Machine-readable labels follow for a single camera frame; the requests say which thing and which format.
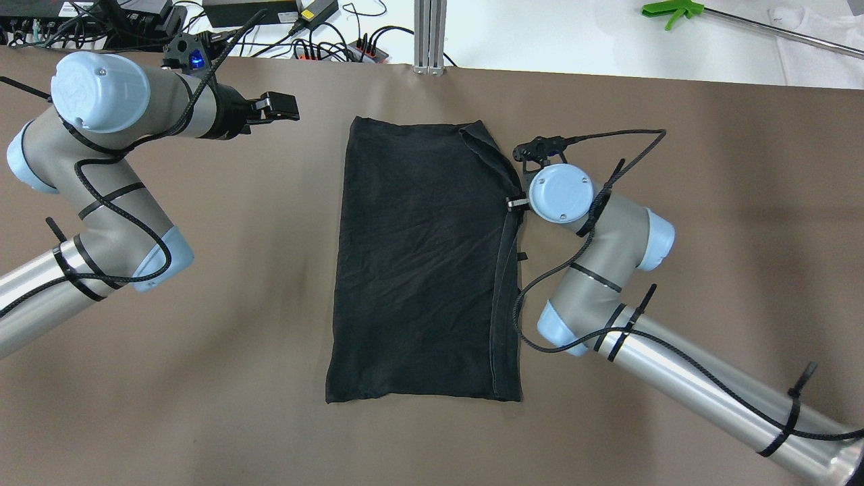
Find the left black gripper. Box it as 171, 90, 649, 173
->
214, 86, 300, 140

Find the black t-shirt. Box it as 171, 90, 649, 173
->
326, 117, 522, 403

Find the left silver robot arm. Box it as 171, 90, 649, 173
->
2, 52, 300, 357

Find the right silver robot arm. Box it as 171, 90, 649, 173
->
524, 163, 862, 485

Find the orange power strip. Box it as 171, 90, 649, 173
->
291, 38, 391, 64

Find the black power adapter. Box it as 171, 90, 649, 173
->
201, 1, 338, 28

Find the white cloth on side table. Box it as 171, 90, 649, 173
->
769, 7, 864, 88

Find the aluminium frame post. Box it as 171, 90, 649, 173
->
412, 0, 447, 76

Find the green handled reacher tool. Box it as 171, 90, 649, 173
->
640, 1, 863, 59

